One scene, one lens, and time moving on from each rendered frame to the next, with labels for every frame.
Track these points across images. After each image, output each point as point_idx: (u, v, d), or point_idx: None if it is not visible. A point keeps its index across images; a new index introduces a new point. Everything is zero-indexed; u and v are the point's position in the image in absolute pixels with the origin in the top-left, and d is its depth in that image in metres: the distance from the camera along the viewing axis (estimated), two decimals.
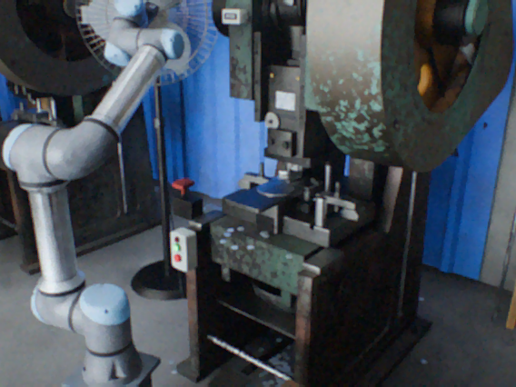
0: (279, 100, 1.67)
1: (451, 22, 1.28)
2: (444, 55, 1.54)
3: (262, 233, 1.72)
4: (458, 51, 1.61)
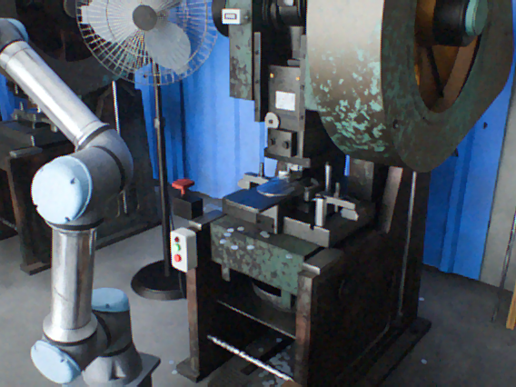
0: (279, 100, 1.67)
1: (457, 46, 1.34)
2: None
3: (262, 233, 1.72)
4: None
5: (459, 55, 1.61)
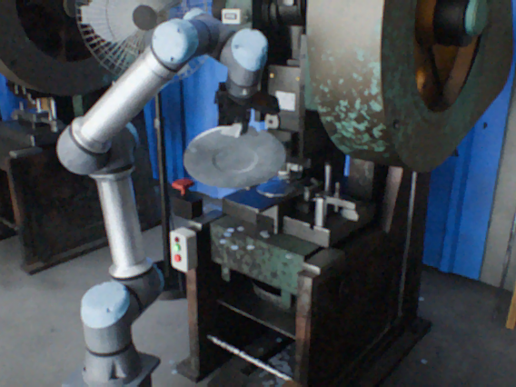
0: (279, 100, 1.67)
1: (460, 46, 1.36)
2: None
3: (262, 233, 1.72)
4: None
5: None
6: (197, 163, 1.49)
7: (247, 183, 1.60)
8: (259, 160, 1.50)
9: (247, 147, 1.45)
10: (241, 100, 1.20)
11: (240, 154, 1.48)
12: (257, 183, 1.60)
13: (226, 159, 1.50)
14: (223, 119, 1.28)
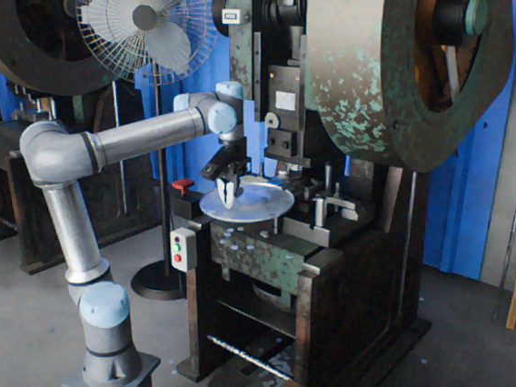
0: (279, 100, 1.67)
1: (454, 4, 1.27)
2: (431, 79, 1.50)
3: (262, 233, 1.72)
4: (441, 93, 1.59)
5: None
6: (212, 203, 1.61)
7: (252, 185, 1.74)
8: (268, 198, 1.63)
9: (261, 206, 1.57)
10: None
11: (253, 202, 1.60)
12: (261, 185, 1.74)
13: (239, 200, 1.62)
14: None
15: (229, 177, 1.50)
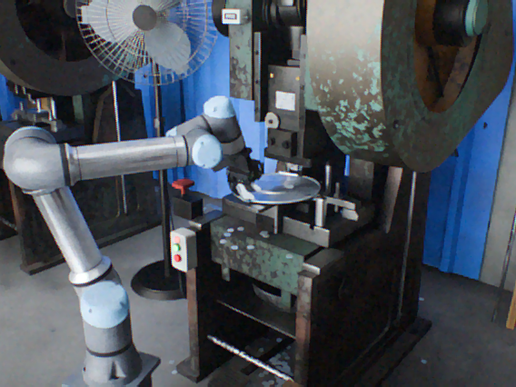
0: (279, 100, 1.67)
1: None
2: None
3: (262, 233, 1.72)
4: None
5: None
6: None
7: (268, 176, 1.84)
8: (292, 183, 1.76)
9: (292, 190, 1.69)
10: None
11: (282, 187, 1.72)
12: (275, 175, 1.86)
13: (268, 186, 1.72)
14: (256, 170, 1.53)
15: None
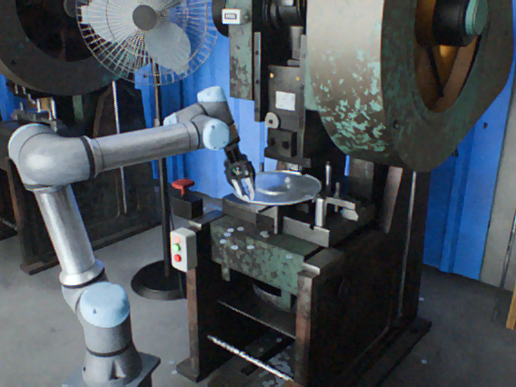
0: (279, 100, 1.67)
1: (455, 44, 1.33)
2: None
3: (262, 233, 1.72)
4: None
5: (453, 70, 1.61)
6: (290, 198, 1.63)
7: None
8: (266, 181, 1.78)
9: (286, 180, 1.77)
10: (239, 137, 1.52)
11: (279, 183, 1.74)
12: (233, 187, 1.74)
13: (279, 188, 1.70)
14: (248, 170, 1.53)
15: None
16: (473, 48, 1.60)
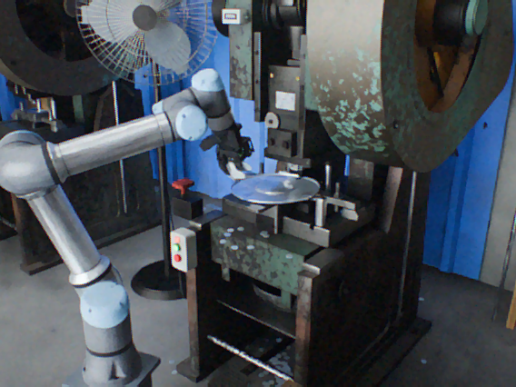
0: (279, 100, 1.67)
1: (451, 34, 1.30)
2: None
3: (262, 233, 1.72)
4: None
5: (435, 106, 1.56)
6: (288, 198, 1.63)
7: (235, 190, 1.71)
8: (264, 182, 1.78)
9: (284, 182, 1.77)
10: None
11: (277, 184, 1.74)
12: (233, 188, 1.74)
13: (277, 188, 1.70)
14: (247, 148, 1.49)
15: None
16: (457, 94, 1.58)
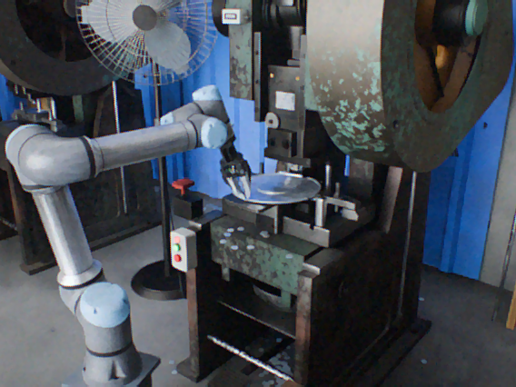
0: (279, 100, 1.67)
1: None
2: None
3: (262, 233, 1.72)
4: None
5: None
6: (306, 183, 1.75)
7: (279, 201, 1.60)
8: (256, 191, 1.70)
9: (261, 183, 1.76)
10: (234, 135, 1.53)
11: (270, 185, 1.74)
12: (269, 203, 1.60)
13: (282, 185, 1.73)
14: (243, 168, 1.54)
15: None
16: None
